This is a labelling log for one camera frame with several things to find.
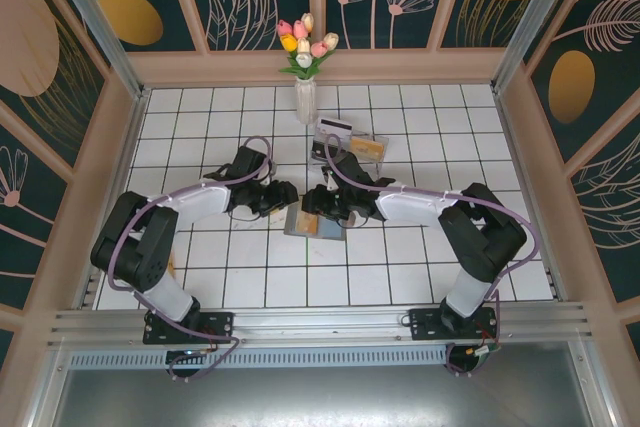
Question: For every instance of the aluminium corner post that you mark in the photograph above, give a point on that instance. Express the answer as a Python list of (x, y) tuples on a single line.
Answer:
[(100, 22), (525, 22)]

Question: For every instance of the aluminium front rail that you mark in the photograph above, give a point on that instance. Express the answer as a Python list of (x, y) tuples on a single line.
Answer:
[(320, 322)]

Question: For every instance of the white ribbed vase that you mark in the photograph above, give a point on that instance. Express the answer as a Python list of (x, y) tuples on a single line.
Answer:
[(305, 104)]

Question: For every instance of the grey metal panel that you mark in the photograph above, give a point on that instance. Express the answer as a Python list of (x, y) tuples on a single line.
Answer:
[(320, 397)]

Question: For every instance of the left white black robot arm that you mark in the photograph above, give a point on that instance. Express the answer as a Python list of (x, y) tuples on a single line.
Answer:
[(205, 199)]

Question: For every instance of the white card with black stripe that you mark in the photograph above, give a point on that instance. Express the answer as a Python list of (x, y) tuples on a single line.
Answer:
[(334, 129)]

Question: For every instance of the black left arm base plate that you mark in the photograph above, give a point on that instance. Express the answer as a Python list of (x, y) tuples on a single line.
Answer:
[(220, 324)]

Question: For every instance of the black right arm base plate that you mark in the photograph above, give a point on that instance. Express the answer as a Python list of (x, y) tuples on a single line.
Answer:
[(425, 327)]

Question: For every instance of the green circuit board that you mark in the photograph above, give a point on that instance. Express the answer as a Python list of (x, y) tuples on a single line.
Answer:
[(482, 353)]

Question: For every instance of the clear acrylic card stand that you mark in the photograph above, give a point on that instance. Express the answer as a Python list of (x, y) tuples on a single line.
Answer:
[(382, 147)]

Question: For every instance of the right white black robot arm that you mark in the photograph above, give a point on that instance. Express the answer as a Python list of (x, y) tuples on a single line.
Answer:
[(410, 202)]

